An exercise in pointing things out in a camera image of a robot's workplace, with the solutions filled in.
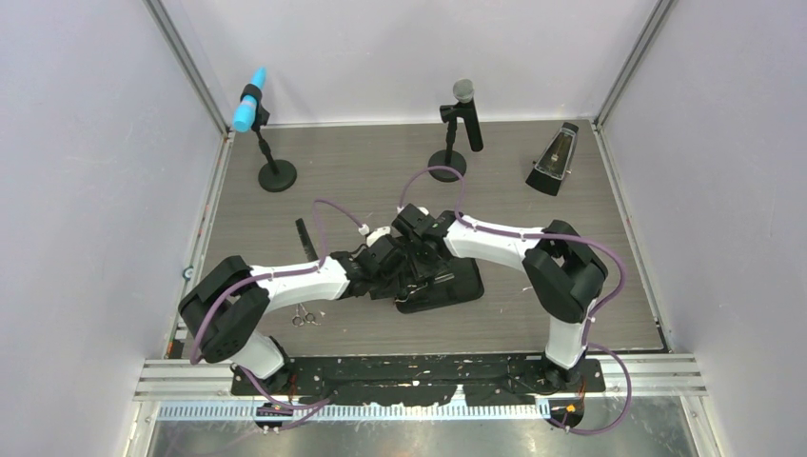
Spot black zipper tool case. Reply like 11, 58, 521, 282
393, 210, 485, 315

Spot silver cutting scissors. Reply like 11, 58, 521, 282
291, 303, 319, 328

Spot silver thinning scissors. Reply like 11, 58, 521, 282
403, 273, 455, 301

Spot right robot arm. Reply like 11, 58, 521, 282
391, 204, 609, 391

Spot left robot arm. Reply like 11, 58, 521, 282
178, 240, 404, 394

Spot black comb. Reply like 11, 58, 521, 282
295, 218, 319, 262

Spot right black microphone stand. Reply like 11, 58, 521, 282
428, 105, 467, 183

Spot black microphone stand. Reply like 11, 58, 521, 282
251, 104, 298, 192
428, 105, 467, 183

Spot left black microphone stand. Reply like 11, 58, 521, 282
251, 104, 298, 192

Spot black metronome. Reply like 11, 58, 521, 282
525, 122, 579, 196

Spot black grey microphone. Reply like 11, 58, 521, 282
452, 78, 484, 152

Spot blue microphone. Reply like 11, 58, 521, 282
232, 67, 266, 132

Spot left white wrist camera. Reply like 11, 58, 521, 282
358, 224, 391, 247

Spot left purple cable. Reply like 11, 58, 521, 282
188, 199, 370, 430

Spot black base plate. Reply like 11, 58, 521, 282
231, 353, 605, 407

